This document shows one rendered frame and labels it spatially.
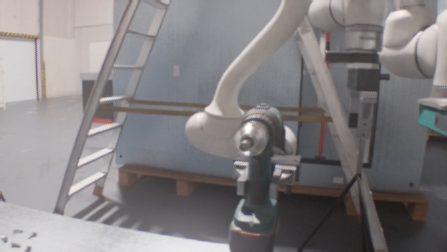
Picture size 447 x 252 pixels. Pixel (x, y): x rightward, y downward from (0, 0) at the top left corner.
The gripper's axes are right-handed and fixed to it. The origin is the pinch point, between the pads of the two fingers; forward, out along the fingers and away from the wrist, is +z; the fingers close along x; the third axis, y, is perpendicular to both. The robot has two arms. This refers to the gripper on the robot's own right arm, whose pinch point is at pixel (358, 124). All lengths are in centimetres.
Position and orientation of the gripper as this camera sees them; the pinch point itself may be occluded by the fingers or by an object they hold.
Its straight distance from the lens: 77.6
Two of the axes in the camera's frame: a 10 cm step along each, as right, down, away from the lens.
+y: 9.7, 0.7, -2.3
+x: 2.4, -1.6, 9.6
